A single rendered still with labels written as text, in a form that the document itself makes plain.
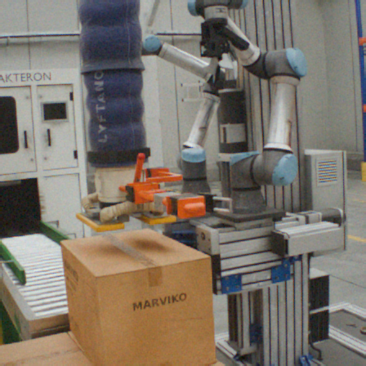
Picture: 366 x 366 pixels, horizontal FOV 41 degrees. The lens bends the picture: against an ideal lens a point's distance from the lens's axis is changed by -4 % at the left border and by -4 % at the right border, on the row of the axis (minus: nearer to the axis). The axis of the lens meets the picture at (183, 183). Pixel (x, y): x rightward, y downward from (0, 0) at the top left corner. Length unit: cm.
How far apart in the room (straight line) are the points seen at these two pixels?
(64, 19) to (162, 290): 1010
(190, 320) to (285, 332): 77
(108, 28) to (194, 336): 110
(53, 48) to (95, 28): 951
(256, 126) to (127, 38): 70
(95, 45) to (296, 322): 151
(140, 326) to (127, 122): 70
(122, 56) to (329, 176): 108
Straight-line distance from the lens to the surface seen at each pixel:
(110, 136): 178
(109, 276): 162
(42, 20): 1142
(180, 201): 128
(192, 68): 243
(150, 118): 543
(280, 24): 229
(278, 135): 191
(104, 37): 180
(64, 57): 1133
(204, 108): 256
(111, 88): 178
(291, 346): 248
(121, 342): 170
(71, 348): 210
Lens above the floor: 139
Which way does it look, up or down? 7 degrees down
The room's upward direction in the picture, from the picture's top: 4 degrees counter-clockwise
